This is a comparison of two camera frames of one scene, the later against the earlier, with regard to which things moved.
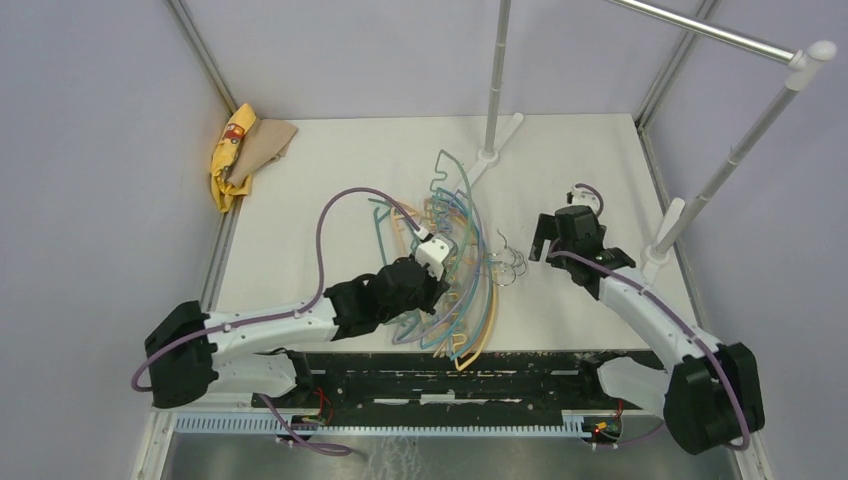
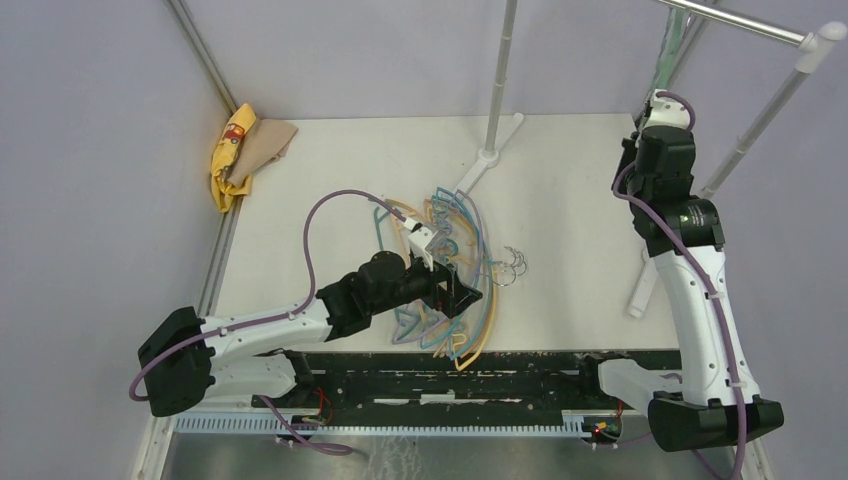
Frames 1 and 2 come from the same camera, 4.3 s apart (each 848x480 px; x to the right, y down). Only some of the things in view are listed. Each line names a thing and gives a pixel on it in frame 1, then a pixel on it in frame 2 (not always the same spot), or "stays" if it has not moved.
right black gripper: (546, 228) to (623, 182)
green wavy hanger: (469, 255) to (680, 22)
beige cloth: (265, 141) stays
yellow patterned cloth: (225, 157) stays
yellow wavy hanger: (465, 365) stays
